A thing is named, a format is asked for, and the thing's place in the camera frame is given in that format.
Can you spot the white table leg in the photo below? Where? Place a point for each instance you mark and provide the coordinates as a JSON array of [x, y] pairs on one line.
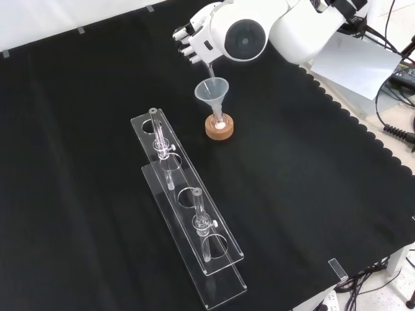
[[398, 262]]

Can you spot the small round-bottom glass flask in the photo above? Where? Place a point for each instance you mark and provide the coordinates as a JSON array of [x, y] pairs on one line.
[[218, 123]]

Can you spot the black power adapter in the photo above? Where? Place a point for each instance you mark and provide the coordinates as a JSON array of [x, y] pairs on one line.
[[403, 73]]

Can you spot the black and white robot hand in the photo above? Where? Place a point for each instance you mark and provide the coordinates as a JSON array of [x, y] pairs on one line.
[[202, 42]]

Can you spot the clear plastic clip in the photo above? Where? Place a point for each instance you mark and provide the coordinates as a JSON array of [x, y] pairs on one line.
[[338, 269]]

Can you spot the white power strip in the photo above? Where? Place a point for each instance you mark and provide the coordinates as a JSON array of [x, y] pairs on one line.
[[329, 301]]

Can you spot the pale board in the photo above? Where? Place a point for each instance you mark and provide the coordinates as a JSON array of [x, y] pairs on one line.
[[363, 71]]

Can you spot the clear acrylic funnel stand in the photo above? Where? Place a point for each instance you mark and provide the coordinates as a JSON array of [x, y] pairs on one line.
[[191, 207]]

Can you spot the clear plastic funnel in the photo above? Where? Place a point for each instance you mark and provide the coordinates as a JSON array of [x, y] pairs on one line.
[[211, 92]]

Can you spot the black cloth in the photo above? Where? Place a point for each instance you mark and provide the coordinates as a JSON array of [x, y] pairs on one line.
[[97, 162]]

